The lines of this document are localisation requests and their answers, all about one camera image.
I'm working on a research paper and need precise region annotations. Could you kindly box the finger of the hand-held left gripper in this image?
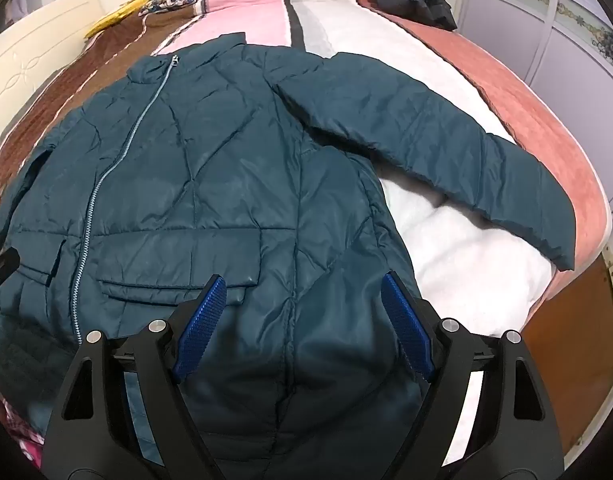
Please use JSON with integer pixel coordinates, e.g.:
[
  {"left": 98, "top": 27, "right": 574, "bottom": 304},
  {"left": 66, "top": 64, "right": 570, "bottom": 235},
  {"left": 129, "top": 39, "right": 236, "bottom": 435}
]
[{"left": 0, "top": 247, "right": 21, "bottom": 321}]

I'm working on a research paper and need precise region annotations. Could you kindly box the pale purple wardrobe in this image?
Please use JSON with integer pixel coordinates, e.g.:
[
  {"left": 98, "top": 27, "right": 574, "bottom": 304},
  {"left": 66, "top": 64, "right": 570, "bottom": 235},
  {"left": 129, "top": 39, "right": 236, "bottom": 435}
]
[{"left": 457, "top": 0, "right": 613, "bottom": 173}]

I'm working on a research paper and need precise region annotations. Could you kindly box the wooden bed frame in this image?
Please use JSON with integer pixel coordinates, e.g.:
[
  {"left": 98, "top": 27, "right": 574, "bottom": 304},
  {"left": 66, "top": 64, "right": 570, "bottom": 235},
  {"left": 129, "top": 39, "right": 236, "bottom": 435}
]
[{"left": 529, "top": 260, "right": 613, "bottom": 467}]

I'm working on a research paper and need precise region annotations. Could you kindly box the teal quilted puffer jacket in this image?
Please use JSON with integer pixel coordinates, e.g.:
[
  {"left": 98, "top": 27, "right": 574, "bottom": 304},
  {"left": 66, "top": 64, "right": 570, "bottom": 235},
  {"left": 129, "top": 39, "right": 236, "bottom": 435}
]
[{"left": 0, "top": 32, "right": 577, "bottom": 480}]

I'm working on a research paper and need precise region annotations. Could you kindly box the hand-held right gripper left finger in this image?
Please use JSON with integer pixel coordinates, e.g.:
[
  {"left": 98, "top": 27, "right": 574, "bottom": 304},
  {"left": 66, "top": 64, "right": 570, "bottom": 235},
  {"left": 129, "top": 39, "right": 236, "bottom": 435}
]
[{"left": 39, "top": 274, "right": 227, "bottom": 480}]

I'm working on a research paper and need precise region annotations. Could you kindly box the cream headboard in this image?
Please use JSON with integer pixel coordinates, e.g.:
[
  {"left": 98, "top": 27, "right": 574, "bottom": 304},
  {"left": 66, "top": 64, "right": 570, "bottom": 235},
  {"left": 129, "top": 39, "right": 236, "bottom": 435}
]
[{"left": 0, "top": 0, "right": 108, "bottom": 128}]

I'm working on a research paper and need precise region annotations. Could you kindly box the yellow cloth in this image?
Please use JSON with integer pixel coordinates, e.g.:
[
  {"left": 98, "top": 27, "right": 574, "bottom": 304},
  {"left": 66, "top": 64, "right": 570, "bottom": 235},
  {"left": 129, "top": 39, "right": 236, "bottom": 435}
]
[{"left": 84, "top": 0, "right": 152, "bottom": 39}]

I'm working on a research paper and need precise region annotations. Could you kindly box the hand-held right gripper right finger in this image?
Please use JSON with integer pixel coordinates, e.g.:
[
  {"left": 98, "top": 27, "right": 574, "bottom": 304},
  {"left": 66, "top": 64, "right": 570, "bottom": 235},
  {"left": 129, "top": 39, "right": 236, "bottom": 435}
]
[{"left": 381, "top": 271, "right": 567, "bottom": 480}]

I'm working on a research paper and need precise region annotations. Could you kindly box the striped patchwork fleece blanket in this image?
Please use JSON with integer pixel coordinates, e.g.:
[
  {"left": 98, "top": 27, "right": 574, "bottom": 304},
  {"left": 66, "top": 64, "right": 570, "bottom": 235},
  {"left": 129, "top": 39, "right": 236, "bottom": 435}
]
[{"left": 0, "top": 0, "right": 613, "bottom": 466}]

